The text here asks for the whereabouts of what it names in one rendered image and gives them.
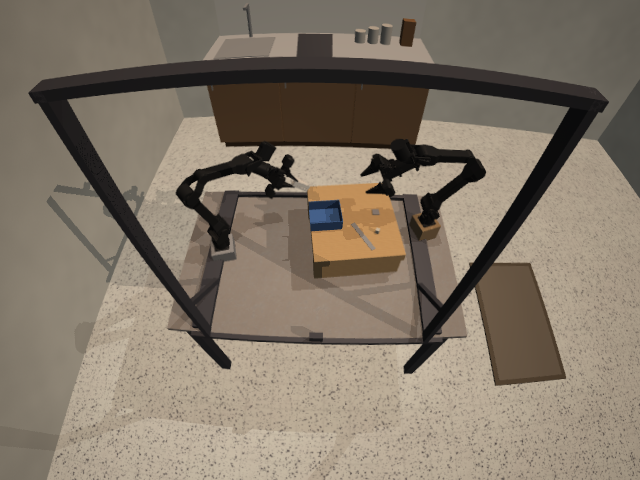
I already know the grey flat bar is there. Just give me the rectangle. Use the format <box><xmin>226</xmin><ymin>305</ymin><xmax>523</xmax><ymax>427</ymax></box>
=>
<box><xmin>351</xmin><ymin>222</ymin><xmax>376</xmax><ymax>250</ymax></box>

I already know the black metal overhead frame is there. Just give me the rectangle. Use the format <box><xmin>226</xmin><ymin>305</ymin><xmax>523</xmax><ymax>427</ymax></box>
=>
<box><xmin>28</xmin><ymin>57</ymin><xmax>609</xmax><ymax>342</ymax></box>

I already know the blue open-top tray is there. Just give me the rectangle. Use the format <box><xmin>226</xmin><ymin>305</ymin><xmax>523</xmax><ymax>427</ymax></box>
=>
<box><xmin>309</xmin><ymin>200</ymin><xmax>343</xmax><ymax>231</ymax></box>

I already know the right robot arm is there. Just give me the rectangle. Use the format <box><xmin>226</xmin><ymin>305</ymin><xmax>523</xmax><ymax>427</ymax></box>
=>
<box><xmin>373</xmin><ymin>139</ymin><xmax>486</xmax><ymax>228</ymax></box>

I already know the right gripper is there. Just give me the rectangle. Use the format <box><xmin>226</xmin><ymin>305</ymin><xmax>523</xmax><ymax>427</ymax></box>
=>
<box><xmin>360</xmin><ymin>153</ymin><xmax>404</xmax><ymax>198</ymax></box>

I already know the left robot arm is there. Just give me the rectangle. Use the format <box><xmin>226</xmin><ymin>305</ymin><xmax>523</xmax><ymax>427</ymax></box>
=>
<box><xmin>176</xmin><ymin>141</ymin><xmax>286</xmax><ymax>252</ymax></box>

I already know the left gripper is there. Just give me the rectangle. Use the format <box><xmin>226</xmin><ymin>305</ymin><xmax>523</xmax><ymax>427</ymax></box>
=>
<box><xmin>262</xmin><ymin>154</ymin><xmax>298</xmax><ymax>199</ymax></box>

